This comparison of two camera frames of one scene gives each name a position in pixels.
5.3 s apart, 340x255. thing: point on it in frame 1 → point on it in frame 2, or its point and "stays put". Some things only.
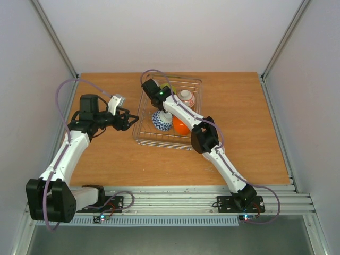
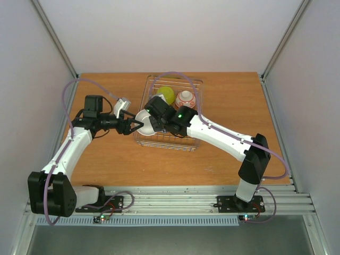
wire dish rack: [145, 133] stays put
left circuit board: [101, 219] stays put
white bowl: [208, 156] → [143, 116]
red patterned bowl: [187, 97] stays put
